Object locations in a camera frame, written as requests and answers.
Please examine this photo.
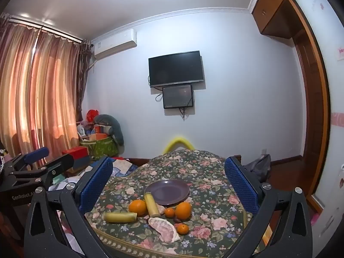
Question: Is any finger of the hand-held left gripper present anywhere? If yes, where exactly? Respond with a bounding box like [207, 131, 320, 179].
[40, 154, 75, 191]
[11, 147, 49, 173]

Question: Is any red flat box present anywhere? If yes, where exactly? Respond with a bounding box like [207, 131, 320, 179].
[62, 147, 90, 164]

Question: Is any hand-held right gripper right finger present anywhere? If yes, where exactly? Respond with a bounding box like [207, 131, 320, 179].
[224, 156, 313, 258]

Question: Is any floral blanket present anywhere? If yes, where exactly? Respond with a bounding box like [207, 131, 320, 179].
[84, 148, 265, 258]

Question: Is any wooden overhead cabinet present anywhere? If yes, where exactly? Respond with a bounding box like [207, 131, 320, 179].
[251, 0, 300, 39]

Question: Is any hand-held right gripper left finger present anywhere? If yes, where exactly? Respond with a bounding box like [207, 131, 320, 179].
[24, 156, 119, 258]

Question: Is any blue patchwork quilt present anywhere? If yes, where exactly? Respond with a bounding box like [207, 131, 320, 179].
[109, 157, 149, 178]

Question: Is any red bag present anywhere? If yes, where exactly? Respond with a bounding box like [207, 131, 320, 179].
[86, 109, 99, 123]

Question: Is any small black wall monitor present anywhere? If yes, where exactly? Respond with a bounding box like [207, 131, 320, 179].
[162, 84, 194, 109]

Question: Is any grey plush toy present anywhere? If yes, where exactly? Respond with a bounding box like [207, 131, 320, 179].
[94, 114, 125, 146]

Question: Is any purple plate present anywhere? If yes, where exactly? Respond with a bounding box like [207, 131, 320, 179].
[144, 179, 190, 206]

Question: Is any large orange with sticker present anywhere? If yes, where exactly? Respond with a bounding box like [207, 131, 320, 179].
[175, 201, 192, 220]

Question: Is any orange striped curtain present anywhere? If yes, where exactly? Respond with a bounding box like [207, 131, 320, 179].
[0, 13, 93, 167]

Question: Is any black wall television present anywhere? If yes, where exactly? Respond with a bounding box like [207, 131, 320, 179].
[148, 50, 205, 88]

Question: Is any sugarcane piece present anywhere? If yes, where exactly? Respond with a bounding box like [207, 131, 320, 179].
[103, 212, 138, 223]
[144, 192, 161, 218]

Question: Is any grey bag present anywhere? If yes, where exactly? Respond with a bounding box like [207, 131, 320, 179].
[243, 154, 272, 183]

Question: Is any white air conditioner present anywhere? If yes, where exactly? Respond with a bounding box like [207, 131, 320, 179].
[91, 28, 138, 61]

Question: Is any wooden door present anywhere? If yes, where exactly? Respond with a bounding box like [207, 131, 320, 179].
[286, 0, 331, 213]

